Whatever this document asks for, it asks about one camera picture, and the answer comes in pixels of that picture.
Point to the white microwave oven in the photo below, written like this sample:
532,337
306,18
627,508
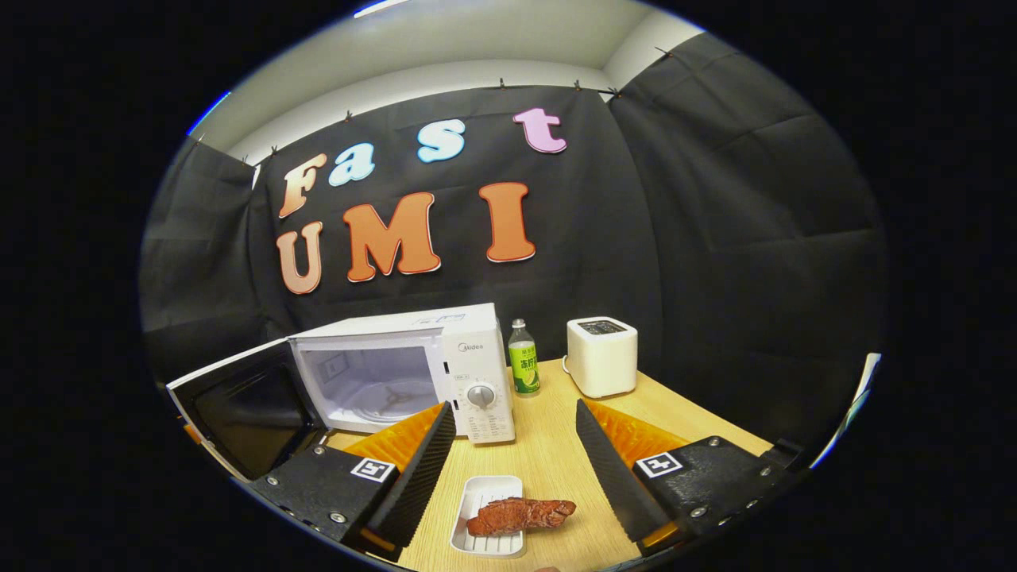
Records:
477,349

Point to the white toaster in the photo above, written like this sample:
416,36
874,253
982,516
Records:
601,361

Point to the green drink bottle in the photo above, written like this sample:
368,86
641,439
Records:
524,369

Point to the red cooked meat piece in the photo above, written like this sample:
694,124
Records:
516,515

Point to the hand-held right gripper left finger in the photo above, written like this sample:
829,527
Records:
417,477

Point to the white ribbed tray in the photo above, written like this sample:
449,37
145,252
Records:
489,486

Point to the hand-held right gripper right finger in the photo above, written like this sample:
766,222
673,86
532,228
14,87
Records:
616,477

